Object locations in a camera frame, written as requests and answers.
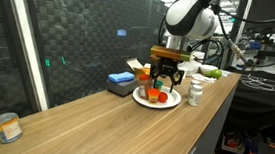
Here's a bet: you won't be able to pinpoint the white crumpled cloth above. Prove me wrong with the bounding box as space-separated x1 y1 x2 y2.
190 72 217 84

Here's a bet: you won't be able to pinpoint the thick black cable metal connector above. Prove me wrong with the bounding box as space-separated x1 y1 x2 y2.
208 2 275 72

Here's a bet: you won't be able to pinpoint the small green tub teal lid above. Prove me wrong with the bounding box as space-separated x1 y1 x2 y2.
153 80 164 91

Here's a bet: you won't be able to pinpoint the green apple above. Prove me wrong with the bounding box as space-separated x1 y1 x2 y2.
204 68 223 80

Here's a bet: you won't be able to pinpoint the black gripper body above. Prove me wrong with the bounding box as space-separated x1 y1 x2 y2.
150 54 184 78

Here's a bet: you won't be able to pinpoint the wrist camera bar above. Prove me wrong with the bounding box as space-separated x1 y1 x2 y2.
149 45 193 63

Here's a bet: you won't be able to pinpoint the white coiled cable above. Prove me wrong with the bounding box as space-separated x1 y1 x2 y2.
239 73 275 92

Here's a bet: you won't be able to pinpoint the white bowl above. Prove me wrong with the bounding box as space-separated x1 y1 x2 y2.
199 63 220 78

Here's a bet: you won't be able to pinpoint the brown spice jar orange lid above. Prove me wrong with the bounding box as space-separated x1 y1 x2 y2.
136 73 155 101

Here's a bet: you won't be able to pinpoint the black covered table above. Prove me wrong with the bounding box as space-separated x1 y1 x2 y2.
221 66 275 133

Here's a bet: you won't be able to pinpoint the large white cylindrical container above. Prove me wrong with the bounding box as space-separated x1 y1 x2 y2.
186 50 206 77

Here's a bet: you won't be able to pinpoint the white bin red contents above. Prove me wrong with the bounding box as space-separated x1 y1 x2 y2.
220 133 248 154

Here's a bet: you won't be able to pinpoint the white window frame post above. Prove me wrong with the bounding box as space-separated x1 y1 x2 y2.
0 0 58 112

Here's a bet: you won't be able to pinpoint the small yellow tub orange lid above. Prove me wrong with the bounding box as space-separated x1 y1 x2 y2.
146 88 161 104

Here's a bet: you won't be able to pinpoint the labelled tin can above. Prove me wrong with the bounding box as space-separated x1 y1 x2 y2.
0 110 26 146

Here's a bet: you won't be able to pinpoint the red toy strawberry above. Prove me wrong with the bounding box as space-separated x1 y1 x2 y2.
157 91 169 105

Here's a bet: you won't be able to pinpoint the white pill bottle blue label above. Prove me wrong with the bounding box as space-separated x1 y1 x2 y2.
189 79 201 90
187 84 205 108

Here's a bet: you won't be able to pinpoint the white paper cup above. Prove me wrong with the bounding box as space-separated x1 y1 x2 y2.
177 65 190 79

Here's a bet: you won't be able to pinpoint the blue folded cloth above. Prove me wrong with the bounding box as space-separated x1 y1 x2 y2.
107 69 136 86

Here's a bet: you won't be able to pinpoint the white paper plate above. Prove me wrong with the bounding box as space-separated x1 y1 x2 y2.
131 83 184 111

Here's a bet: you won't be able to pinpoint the open yellow tea box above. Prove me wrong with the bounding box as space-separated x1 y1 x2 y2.
124 57 157 86

